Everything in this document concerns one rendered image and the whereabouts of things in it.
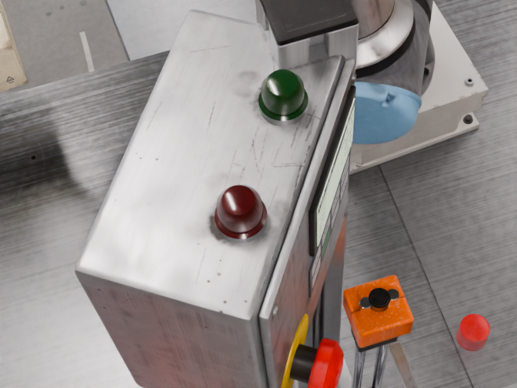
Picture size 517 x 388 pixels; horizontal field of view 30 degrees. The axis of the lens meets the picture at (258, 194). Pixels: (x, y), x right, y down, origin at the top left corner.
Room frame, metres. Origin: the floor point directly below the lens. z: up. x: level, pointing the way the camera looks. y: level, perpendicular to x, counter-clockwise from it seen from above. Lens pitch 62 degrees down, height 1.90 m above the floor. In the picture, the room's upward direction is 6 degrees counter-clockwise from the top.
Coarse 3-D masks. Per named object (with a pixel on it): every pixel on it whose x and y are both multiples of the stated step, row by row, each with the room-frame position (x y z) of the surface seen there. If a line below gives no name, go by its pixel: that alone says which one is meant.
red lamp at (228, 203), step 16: (224, 192) 0.22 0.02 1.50; (240, 192) 0.22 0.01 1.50; (256, 192) 0.22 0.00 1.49; (224, 208) 0.21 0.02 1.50; (240, 208) 0.21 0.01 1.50; (256, 208) 0.21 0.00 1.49; (224, 224) 0.21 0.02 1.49; (240, 224) 0.20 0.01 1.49; (256, 224) 0.21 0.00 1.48; (240, 240) 0.20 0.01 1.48
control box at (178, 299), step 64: (192, 64) 0.31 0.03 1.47; (256, 64) 0.31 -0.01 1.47; (320, 64) 0.30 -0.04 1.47; (192, 128) 0.27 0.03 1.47; (256, 128) 0.27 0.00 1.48; (320, 128) 0.27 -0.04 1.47; (128, 192) 0.24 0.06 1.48; (192, 192) 0.23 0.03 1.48; (128, 256) 0.20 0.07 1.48; (192, 256) 0.20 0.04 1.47; (256, 256) 0.19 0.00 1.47; (128, 320) 0.19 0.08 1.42; (192, 320) 0.17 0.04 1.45; (256, 320) 0.17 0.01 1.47; (192, 384) 0.18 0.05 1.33; (256, 384) 0.16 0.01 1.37
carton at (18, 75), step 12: (0, 0) 0.81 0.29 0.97; (0, 12) 0.75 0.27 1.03; (0, 24) 0.73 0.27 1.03; (0, 36) 0.71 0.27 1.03; (12, 36) 0.76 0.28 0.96; (0, 48) 0.69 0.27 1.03; (12, 48) 0.70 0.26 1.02; (0, 60) 0.69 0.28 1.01; (12, 60) 0.70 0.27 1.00; (0, 72) 0.69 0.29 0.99; (12, 72) 0.69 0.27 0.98; (24, 72) 0.70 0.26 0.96; (0, 84) 0.69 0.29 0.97; (12, 84) 0.69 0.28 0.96
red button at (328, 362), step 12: (300, 348) 0.19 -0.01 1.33; (312, 348) 0.19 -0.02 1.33; (324, 348) 0.19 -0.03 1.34; (336, 348) 0.19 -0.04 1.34; (300, 360) 0.19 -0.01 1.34; (312, 360) 0.19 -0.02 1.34; (324, 360) 0.18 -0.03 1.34; (336, 360) 0.18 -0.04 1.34; (300, 372) 0.18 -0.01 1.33; (312, 372) 0.18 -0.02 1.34; (324, 372) 0.18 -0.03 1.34; (336, 372) 0.18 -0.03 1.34; (312, 384) 0.17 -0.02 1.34; (324, 384) 0.17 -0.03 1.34; (336, 384) 0.17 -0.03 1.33
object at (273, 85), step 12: (276, 72) 0.29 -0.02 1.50; (288, 72) 0.28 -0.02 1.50; (264, 84) 0.28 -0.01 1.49; (276, 84) 0.28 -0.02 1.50; (288, 84) 0.28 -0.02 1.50; (300, 84) 0.28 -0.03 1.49; (264, 96) 0.28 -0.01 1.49; (276, 96) 0.27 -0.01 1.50; (288, 96) 0.27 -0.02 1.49; (300, 96) 0.27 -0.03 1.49; (264, 108) 0.28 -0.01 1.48; (276, 108) 0.27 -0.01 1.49; (288, 108) 0.27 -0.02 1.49; (300, 108) 0.27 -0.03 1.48; (276, 120) 0.27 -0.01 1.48; (288, 120) 0.27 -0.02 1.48
